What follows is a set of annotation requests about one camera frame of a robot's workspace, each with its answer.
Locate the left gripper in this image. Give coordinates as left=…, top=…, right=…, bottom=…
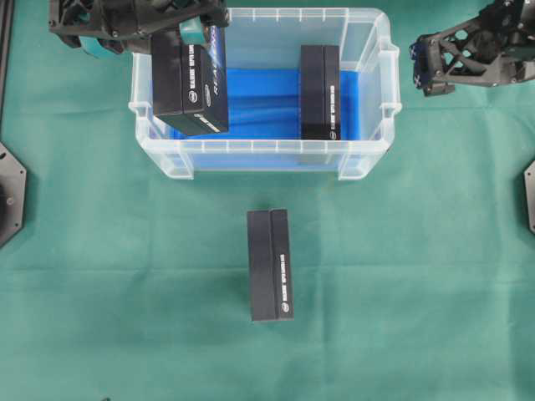
left=48, top=0, right=228, bottom=58

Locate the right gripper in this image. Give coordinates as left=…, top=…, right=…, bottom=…
left=409, top=1, right=534, bottom=97

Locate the black box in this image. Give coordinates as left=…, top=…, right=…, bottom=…
left=151, top=27, right=229, bottom=137
left=299, top=45, right=341, bottom=141
left=247, top=209, right=294, bottom=322

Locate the clear plastic storage case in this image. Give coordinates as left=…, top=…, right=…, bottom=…
left=129, top=8, right=402, bottom=180

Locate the blue foam liner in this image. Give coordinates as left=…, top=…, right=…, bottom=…
left=171, top=69, right=364, bottom=140

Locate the green table cloth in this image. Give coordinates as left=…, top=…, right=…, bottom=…
left=1, top=1, right=534, bottom=400

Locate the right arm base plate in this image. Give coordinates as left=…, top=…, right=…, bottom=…
left=523, top=160, right=535, bottom=234

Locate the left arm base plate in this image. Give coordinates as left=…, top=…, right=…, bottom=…
left=0, top=144, right=27, bottom=246

